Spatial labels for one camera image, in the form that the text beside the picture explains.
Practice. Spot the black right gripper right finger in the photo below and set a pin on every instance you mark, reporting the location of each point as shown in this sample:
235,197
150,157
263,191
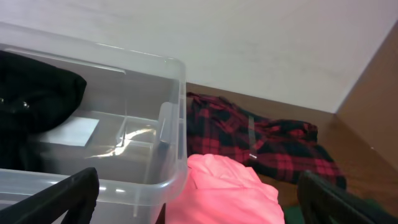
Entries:
324,203

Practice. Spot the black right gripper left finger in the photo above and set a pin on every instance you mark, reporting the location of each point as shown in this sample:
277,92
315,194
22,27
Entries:
74,198

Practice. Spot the clear plastic storage container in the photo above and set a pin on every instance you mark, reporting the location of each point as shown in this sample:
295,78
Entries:
139,145

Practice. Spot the black trousers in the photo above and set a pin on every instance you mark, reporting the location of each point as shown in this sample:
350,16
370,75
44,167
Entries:
35,97

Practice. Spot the white label in container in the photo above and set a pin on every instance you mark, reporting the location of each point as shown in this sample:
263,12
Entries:
75,131

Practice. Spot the dark green folded garment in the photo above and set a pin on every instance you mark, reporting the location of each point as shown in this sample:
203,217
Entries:
293,214

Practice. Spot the red plaid flannel shirt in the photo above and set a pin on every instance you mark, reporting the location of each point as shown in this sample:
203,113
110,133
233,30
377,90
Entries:
278,148

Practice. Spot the pink folded garment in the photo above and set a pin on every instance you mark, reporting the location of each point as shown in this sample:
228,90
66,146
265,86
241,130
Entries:
220,190

